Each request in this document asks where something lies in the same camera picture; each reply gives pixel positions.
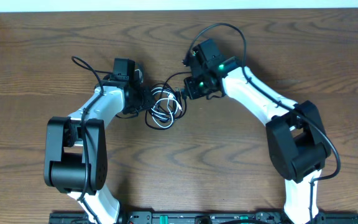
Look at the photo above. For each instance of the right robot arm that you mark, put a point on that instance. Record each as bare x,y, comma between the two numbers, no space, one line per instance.
297,143

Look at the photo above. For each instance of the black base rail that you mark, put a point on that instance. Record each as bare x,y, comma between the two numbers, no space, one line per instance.
143,217

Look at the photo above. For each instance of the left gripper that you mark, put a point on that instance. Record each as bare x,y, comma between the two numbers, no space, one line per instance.
149,102

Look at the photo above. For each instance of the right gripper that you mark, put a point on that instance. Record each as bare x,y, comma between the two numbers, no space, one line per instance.
190,81

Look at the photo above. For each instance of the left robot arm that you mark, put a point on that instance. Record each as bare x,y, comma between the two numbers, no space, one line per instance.
76,160

